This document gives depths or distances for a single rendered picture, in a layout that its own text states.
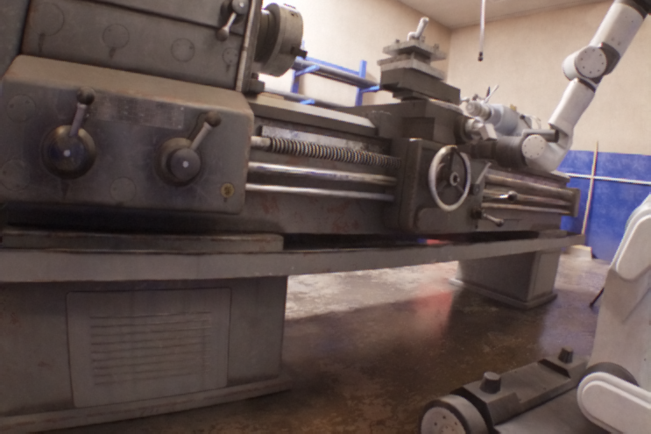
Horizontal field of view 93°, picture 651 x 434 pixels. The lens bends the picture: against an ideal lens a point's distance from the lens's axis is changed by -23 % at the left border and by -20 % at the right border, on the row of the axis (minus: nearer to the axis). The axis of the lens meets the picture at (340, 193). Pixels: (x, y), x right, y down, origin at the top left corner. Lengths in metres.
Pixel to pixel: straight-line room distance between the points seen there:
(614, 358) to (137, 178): 1.05
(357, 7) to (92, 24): 4.92
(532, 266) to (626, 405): 1.60
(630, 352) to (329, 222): 0.88
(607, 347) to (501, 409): 0.27
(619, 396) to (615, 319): 0.16
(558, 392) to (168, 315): 1.01
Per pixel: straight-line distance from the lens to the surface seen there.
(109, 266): 0.83
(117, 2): 0.97
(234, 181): 0.86
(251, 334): 1.10
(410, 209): 1.20
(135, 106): 0.80
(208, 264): 0.87
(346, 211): 1.24
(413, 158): 1.20
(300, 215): 1.14
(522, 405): 1.01
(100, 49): 0.95
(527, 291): 2.42
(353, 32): 5.51
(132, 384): 1.07
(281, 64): 1.28
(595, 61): 1.04
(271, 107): 1.06
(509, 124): 2.31
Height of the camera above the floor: 0.67
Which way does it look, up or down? 4 degrees down
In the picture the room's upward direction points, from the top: 7 degrees clockwise
